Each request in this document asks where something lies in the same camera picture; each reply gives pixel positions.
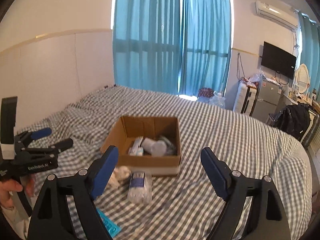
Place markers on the teal flat packet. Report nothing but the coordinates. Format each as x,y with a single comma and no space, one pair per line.
108,222

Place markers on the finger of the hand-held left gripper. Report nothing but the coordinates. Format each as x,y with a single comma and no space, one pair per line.
60,145
41,133

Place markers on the brown cardboard box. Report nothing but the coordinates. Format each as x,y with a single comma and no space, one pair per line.
150,163

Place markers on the narrow blue curtain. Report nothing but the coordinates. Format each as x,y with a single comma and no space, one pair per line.
206,40

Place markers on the white suitcase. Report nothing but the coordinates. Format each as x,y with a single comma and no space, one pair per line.
243,98

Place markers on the grey plastic wrapped item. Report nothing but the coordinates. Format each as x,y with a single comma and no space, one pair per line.
171,145

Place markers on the red patterned bag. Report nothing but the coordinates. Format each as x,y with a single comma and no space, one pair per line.
205,93

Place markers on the clear packet with blue label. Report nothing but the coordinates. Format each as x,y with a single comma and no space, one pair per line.
139,187

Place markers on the blue curtain beside mirror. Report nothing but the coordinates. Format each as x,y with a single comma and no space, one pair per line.
308,42

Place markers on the white crumpled cloth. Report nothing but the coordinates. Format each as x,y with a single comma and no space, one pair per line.
121,175

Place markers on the clear plastic bag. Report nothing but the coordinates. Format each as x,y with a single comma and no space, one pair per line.
258,77

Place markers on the wide blue curtain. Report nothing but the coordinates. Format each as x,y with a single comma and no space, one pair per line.
147,35

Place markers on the white air conditioner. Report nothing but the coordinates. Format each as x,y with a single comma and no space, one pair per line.
275,13

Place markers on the black wall television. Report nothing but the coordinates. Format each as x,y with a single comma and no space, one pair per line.
278,58

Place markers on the silver small fridge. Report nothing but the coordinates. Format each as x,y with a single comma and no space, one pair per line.
267,100

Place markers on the checkered pillow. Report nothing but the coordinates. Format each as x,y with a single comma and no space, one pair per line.
85,122

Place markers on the large clear water bottle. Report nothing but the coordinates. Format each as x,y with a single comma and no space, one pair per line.
218,101

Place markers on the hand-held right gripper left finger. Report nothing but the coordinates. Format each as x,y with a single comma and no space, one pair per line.
106,172

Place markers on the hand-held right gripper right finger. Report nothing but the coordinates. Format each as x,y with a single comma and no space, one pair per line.
215,173

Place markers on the bed with checkered sheet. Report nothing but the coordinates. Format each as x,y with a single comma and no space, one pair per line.
225,135

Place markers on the person's left hand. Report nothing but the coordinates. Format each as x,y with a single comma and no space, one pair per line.
10,191

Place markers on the white framed oval mirror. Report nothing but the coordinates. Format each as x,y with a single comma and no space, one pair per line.
302,78

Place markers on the black bag on chair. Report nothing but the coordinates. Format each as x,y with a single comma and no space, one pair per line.
292,120

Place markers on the blue and white packet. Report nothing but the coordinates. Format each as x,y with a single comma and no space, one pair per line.
136,148

